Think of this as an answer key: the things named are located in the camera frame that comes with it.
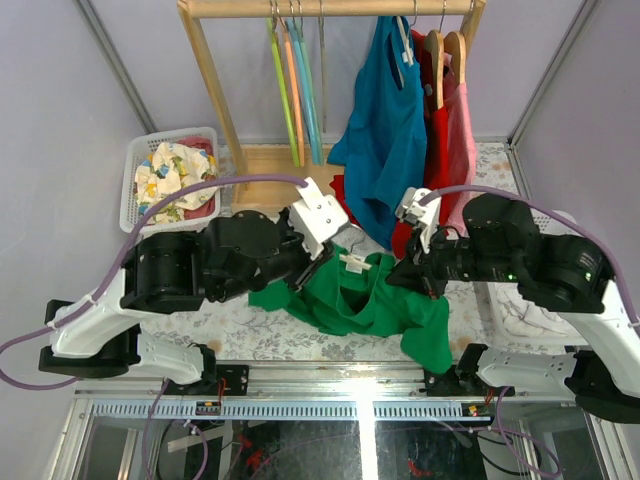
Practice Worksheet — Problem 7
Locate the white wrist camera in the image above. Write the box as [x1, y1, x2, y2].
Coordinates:
[289, 177, 350, 260]
[391, 187, 441, 259]

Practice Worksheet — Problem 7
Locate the right white plastic basket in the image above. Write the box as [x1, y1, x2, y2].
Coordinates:
[472, 208, 617, 349]

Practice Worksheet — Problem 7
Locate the white plastic basket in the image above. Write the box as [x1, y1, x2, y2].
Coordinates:
[119, 126, 222, 236]
[472, 208, 617, 349]

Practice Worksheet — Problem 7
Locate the orange plastic hanger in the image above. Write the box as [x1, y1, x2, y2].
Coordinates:
[274, 5, 305, 167]

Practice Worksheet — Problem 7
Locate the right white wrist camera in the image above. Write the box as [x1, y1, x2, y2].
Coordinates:
[391, 187, 441, 259]

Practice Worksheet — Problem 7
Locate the teal plastic hanger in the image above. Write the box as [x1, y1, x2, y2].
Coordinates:
[297, 1, 324, 166]

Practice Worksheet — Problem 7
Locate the aluminium mounting rail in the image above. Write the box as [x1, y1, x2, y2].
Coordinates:
[73, 351, 587, 422]

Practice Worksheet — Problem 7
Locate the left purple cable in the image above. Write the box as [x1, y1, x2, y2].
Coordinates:
[0, 173, 311, 390]

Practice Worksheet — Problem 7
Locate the patterned cream cloth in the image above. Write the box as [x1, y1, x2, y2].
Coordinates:
[134, 141, 216, 225]

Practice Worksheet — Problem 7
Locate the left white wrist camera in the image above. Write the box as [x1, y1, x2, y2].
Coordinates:
[289, 177, 350, 260]

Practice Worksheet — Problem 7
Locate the dark red cloth in basket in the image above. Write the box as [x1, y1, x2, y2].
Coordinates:
[178, 136, 218, 220]

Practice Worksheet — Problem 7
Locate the blue plastic hanger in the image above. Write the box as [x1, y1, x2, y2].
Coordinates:
[288, 3, 317, 166]

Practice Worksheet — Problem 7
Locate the blue t shirt hanging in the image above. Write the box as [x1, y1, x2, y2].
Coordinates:
[327, 15, 429, 251]

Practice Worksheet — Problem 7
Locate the pink t shirt hanging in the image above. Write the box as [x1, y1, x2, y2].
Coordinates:
[440, 54, 477, 236]

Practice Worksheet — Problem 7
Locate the white hanger with blue shirt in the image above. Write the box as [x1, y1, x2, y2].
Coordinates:
[395, 16, 414, 66]

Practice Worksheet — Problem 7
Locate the floral table cloth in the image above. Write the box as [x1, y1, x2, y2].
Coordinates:
[122, 141, 531, 362]

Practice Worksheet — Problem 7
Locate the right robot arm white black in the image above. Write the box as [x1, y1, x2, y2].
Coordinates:
[387, 185, 639, 424]

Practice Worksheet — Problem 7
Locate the green t shirt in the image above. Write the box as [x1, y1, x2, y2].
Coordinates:
[248, 246, 453, 374]

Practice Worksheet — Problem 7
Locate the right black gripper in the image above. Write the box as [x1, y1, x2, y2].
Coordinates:
[385, 216, 519, 298]

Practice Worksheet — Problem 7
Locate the cream white hanger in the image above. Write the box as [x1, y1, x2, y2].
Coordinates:
[339, 238, 372, 271]

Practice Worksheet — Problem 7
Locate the wooden hanger with pink shirt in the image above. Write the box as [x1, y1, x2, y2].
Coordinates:
[434, 0, 467, 86]

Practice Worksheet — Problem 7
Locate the left white plastic basket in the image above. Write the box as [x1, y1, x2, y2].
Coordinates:
[119, 126, 222, 236]

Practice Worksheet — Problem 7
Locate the green plastic hanger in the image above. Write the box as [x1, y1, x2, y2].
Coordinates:
[266, 1, 300, 167]

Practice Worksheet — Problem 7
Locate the white cloth in basket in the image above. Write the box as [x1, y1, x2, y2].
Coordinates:
[495, 284, 586, 345]

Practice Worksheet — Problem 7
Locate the wooden clothes rack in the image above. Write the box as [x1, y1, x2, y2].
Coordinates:
[177, 1, 486, 193]

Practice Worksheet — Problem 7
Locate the wooden hanger with red shirt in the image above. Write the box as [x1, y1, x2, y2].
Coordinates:
[411, 29, 444, 114]

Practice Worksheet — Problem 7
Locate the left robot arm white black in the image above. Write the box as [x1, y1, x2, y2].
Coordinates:
[38, 209, 335, 395]

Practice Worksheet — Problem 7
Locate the red t shirt hanging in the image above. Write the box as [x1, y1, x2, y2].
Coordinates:
[328, 28, 454, 261]

